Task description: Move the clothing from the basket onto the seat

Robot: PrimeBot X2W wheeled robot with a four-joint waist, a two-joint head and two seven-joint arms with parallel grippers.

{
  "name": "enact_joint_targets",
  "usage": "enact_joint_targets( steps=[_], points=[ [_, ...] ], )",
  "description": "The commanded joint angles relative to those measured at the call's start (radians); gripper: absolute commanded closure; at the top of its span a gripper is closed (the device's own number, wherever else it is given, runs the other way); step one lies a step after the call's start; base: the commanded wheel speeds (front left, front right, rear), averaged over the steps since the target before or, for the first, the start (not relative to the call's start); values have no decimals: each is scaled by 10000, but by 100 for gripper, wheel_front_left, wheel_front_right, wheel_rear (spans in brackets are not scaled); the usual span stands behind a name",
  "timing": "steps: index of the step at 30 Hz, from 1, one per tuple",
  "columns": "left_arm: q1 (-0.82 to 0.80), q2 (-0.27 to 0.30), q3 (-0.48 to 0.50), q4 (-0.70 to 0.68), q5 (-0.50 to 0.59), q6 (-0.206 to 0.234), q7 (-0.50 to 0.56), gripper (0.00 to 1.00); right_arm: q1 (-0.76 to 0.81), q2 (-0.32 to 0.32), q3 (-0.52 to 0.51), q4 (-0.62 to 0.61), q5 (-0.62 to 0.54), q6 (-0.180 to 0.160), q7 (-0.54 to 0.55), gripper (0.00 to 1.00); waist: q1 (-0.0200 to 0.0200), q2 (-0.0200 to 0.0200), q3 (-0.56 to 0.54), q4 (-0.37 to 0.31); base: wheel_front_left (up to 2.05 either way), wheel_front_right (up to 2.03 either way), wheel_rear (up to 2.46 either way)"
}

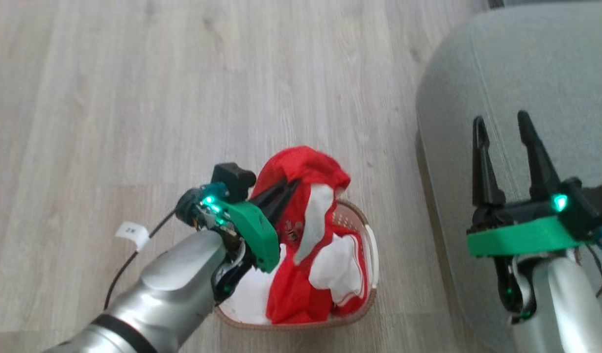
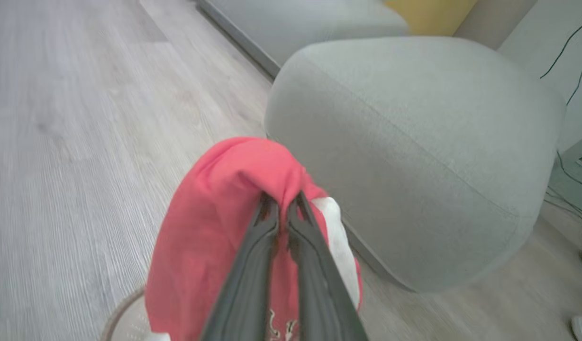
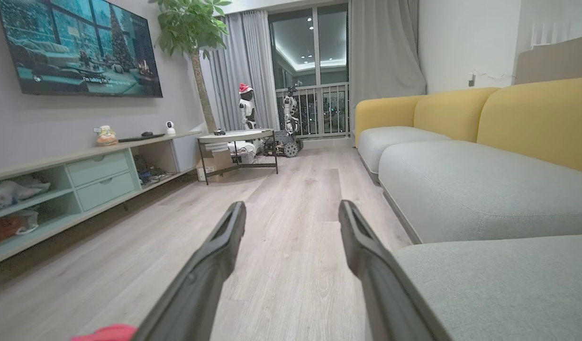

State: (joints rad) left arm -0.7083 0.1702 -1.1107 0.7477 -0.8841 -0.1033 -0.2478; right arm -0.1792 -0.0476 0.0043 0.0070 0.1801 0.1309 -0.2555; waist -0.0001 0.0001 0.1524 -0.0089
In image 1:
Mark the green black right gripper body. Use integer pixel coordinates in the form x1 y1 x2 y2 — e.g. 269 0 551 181
466 177 597 259

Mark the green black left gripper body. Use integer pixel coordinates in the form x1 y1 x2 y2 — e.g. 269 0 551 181
176 182 282 274

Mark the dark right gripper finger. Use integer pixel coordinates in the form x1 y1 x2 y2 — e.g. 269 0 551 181
517 110 563 201
472 116 506 207

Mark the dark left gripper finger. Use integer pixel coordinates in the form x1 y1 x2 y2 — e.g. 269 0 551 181
252 179 290 209
264 180 302 229

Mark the red printed garment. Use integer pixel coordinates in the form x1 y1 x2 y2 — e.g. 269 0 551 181
251 145 369 325

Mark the brown white laundry basket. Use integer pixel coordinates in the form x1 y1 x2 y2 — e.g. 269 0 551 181
214 198 380 330

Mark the white garment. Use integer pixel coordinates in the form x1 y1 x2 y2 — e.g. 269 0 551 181
231 232 366 325

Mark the white cable tag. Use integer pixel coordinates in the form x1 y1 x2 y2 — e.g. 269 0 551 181
115 221 150 252

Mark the thin black cable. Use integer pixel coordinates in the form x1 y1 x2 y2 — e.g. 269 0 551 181
104 208 180 310

